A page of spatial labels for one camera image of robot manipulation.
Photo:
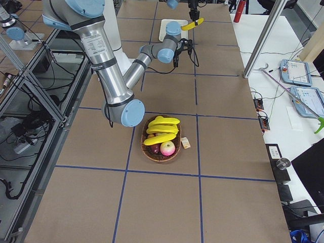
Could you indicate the pink green apple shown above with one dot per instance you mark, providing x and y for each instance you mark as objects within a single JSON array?
[{"x": 167, "y": 148}]

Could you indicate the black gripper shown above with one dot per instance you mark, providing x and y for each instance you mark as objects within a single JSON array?
[
  {"x": 177, "y": 51},
  {"x": 193, "y": 10}
]

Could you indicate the yellow banana in basket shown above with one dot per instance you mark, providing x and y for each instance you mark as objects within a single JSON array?
[
  {"x": 162, "y": 129},
  {"x": 160, "y": 120}
]

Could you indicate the blue teach pendant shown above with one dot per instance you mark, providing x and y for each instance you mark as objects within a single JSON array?
[
  {"x": 312, "y": 97},
  {"x": 295, "y": 73}
]

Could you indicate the aluminium frame post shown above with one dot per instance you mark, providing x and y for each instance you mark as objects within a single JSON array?
[{"x": 265, "y": 33}]

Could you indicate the brown wicker basket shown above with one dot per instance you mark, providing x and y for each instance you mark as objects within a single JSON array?
[{"x": 159, "y": 158}]

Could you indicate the white rectangular bear tray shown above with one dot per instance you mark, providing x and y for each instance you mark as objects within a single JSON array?
[{"x": 164, "y": 22}]

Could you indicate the small metal cup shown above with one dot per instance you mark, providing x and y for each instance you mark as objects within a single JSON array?
[{"x": 283, "y": 163}]

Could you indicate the red cylinder bottle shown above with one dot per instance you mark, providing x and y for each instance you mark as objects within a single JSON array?
[{"x": 239, "y": 11}]

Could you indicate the black monitor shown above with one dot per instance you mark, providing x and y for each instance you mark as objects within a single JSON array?
[{"x": 309, "y": 168}]

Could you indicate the yellow banana moved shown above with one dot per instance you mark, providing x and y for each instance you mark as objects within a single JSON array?
[
  {"x": 159, "y": 139},
  {"x": 192, "y": 25}
]

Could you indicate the blue teach pendant near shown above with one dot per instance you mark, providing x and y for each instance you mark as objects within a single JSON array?
[{"x": 312, "y": 97}]

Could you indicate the orange black electronics board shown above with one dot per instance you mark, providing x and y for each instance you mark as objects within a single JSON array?
[{"x": 263, "y": 118}]

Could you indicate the blue teach pendant far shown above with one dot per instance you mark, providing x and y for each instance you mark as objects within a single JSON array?
[{"x": 295, "y": 73}]

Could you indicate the dark purple fruit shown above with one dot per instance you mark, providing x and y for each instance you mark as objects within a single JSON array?
[{"x": 155, "y": 149}]

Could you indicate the paper price tag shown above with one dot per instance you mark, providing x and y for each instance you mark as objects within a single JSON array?
[{"x": 185, "y": 142}]

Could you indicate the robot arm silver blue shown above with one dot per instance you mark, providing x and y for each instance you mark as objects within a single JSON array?
[
  {"x": 174, "y": 3},
  {"x": 95, "y": 23}
]

